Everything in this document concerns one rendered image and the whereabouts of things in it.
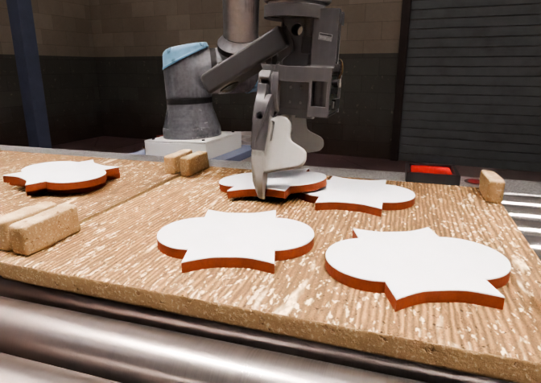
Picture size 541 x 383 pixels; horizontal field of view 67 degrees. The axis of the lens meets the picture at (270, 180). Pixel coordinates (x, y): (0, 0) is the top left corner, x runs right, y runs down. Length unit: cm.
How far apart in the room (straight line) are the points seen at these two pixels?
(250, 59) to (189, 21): 571
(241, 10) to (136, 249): 73
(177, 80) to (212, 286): 80
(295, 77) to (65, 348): 32
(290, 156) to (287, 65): 10
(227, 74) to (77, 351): 32
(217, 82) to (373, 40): 474
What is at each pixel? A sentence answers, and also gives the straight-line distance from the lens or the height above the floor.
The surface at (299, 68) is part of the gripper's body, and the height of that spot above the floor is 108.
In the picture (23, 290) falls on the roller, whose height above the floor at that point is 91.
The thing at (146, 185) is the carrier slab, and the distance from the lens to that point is 56.
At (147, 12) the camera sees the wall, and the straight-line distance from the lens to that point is 662.
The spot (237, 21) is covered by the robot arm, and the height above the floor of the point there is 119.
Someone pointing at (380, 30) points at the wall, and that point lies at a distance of 520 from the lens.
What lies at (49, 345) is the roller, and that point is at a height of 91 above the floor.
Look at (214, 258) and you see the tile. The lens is 32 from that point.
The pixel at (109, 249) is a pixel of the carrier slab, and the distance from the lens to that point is 38.
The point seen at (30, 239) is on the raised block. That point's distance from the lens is 39.
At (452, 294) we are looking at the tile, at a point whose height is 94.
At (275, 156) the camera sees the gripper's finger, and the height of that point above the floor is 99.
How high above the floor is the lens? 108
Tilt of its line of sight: 15 degrees down
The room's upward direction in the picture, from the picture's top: straight up
